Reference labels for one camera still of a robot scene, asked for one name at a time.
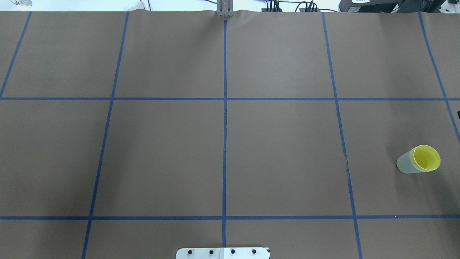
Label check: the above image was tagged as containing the white pedestal base plate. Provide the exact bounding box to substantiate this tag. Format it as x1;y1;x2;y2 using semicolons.
175;247;271;259

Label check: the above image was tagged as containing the light green plastic cup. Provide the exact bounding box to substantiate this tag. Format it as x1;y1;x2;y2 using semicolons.
396;147;427;174

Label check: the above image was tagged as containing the yellow plastic cup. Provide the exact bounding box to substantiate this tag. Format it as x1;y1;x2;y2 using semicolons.
409;145;441;172

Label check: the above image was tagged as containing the black box with label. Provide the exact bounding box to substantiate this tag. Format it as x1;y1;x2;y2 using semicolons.
339;0;399;13

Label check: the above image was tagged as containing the aluminium profile post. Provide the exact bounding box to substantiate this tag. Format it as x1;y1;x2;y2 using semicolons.
215;0;234;18

